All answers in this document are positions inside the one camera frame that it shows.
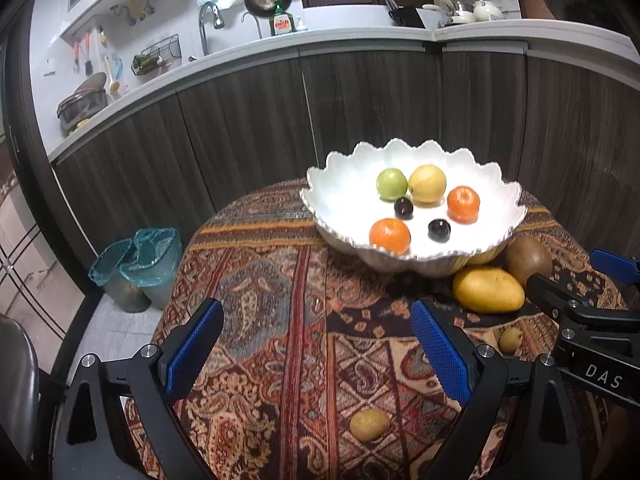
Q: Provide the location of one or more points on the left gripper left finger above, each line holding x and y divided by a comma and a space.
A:
94, 441

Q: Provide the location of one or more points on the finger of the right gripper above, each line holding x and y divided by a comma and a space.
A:
618, 268
556, 302

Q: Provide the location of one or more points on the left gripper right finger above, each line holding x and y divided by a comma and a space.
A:
540, 441

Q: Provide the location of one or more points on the yellow mango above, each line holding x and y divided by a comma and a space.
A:
486, 289

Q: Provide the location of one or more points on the orange tangerine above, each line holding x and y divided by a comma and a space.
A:
463, 204
390, 234

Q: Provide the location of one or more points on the dark plum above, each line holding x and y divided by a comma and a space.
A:
439, 230
403, 208

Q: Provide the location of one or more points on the small tan longan fruit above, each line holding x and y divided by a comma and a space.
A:
369, 424

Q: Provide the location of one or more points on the yellow lemon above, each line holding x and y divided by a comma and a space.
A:
427, 184

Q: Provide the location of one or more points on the green apple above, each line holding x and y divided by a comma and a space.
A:
391, 184

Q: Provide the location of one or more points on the white kitchen countertop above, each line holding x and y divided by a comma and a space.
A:
599, 50

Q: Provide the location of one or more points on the chrome kitchen faucet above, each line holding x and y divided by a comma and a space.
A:
209, 16

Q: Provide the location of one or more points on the brown kiwi fruit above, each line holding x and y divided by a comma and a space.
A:
526, 256

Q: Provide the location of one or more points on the grey chair back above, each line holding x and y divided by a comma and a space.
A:
19, 387

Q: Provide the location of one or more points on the dark wood base cabinets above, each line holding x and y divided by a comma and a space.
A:
569, 135

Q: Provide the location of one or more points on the teal lined trash bin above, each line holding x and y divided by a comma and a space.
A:
154, 262
105, 273

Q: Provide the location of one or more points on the white scalloped ceramic bowl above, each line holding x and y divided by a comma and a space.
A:
343, 201

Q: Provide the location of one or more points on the patterned paisley tablecloth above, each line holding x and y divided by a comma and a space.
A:
311, 337

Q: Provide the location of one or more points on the white teapot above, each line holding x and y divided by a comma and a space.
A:
487, 11

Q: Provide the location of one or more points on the black knife block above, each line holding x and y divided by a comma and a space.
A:
405, 16

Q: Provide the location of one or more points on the grey lidded pot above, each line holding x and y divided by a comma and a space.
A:
87, 100

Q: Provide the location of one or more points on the green dish soap bottle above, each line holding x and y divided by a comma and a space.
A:
281, 22

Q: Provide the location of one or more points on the black wire sink rack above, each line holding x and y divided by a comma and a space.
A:
161, 54

